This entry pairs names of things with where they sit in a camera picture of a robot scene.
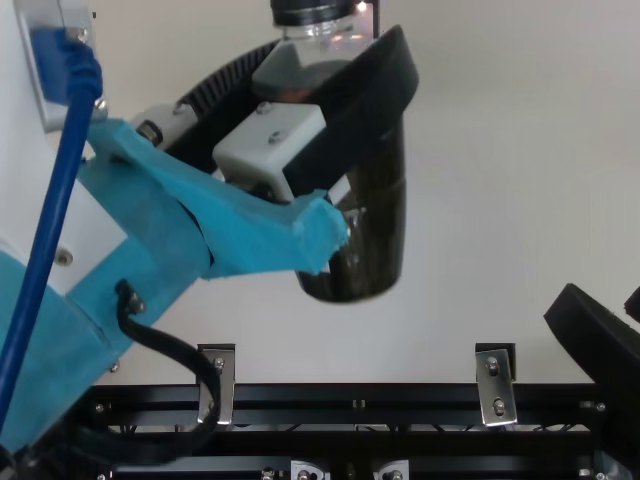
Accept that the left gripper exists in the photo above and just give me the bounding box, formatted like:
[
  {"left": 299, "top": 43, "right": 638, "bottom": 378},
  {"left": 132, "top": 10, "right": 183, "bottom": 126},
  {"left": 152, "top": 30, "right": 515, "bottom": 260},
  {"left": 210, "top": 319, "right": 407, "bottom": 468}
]
[{"left": 0, "top": 41, "right": 351, "bottom": 451}]

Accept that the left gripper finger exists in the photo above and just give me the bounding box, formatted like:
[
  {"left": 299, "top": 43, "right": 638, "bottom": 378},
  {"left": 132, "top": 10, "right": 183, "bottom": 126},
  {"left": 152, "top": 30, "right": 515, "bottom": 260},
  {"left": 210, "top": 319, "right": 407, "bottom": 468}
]
[{"left": 212, "top": 23, "right": 422, "bottom": 204}]

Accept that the dark coffee bottle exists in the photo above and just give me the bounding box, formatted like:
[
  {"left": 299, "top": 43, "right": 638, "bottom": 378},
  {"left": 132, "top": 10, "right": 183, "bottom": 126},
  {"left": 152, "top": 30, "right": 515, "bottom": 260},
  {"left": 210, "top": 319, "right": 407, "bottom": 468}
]
[{"left": 252, "top": 0, "right": 408, "bottom": 305}]

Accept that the blue cable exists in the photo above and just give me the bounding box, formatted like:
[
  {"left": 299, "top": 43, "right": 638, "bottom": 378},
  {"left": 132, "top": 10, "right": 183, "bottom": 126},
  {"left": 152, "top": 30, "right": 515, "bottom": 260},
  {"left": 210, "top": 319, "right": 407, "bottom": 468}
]
[{"left": 0, "top": 27, "right": 105, "bottom": 401}]

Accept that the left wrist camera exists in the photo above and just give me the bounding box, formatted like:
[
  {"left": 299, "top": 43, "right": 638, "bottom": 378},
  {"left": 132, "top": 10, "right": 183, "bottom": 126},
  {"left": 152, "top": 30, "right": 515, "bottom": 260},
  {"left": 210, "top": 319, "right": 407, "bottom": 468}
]
[{"left": 0, "top": 0, "right": 127, "bottom": 297}]

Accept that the thick black cable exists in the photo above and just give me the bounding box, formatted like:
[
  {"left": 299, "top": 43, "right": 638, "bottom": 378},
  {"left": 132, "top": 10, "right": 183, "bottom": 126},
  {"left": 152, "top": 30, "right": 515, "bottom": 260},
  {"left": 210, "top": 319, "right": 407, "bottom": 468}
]
[{"left": 64, "top": 278, "right": 222, "bottom": 466}]

